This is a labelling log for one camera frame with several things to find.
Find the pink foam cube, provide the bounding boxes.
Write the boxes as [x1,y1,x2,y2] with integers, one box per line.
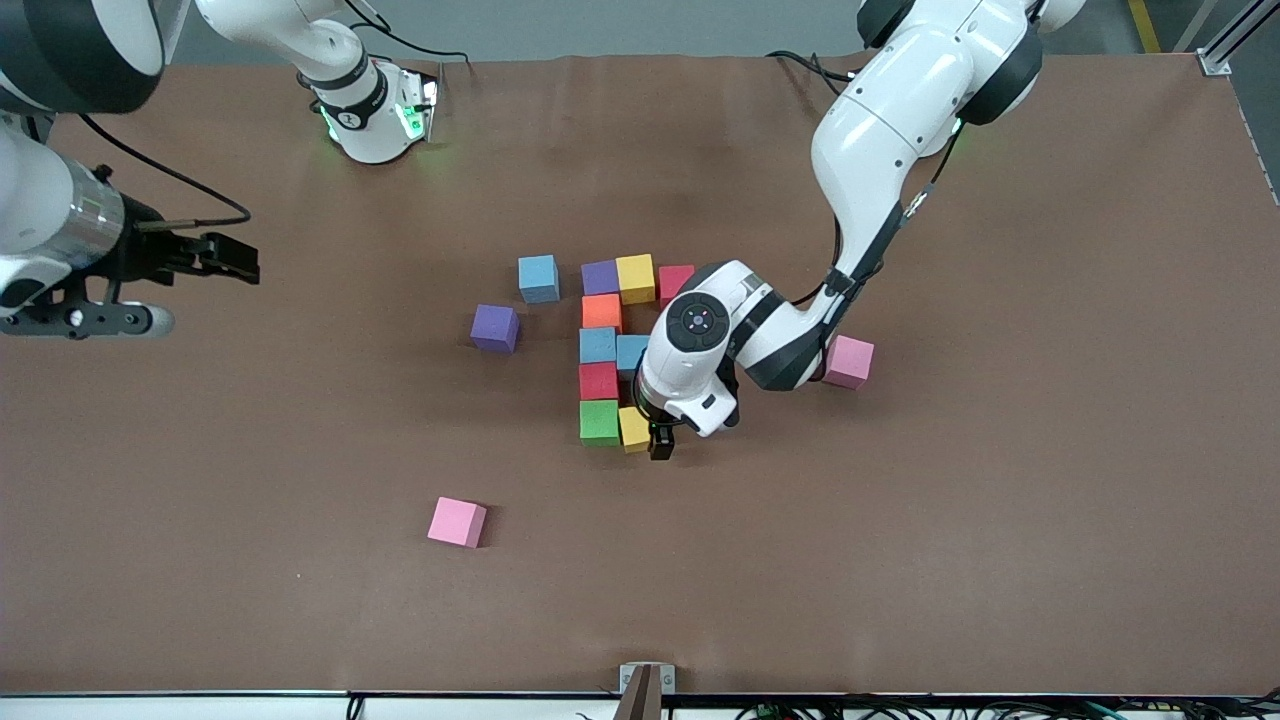
[822,335,876,391]
[427,497,489,549]

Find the brown table mat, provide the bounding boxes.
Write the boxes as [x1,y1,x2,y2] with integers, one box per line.
[0,50,1280,698]

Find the black base cable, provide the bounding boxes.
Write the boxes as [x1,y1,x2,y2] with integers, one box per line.
[766,48,861,99]

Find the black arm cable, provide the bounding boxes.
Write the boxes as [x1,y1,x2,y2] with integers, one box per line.
[790,120,966,306]
[78,112,253,233]

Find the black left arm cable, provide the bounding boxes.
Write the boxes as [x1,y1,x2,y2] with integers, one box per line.
[790,120,966,306]

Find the silver table edge bracket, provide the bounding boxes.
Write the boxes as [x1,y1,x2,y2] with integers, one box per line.
[618,662,677,720]

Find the aluminium frame post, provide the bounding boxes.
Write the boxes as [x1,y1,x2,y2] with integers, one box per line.
[1195,0,1280,78]

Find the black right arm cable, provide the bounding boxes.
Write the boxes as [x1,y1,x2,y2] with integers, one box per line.
[78,112,253,233]

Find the green foam cube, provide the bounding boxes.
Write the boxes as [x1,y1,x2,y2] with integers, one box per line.
[579,399,622,447]

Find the silver base connector plate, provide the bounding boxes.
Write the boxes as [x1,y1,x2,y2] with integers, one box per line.
[395,68,441,143]

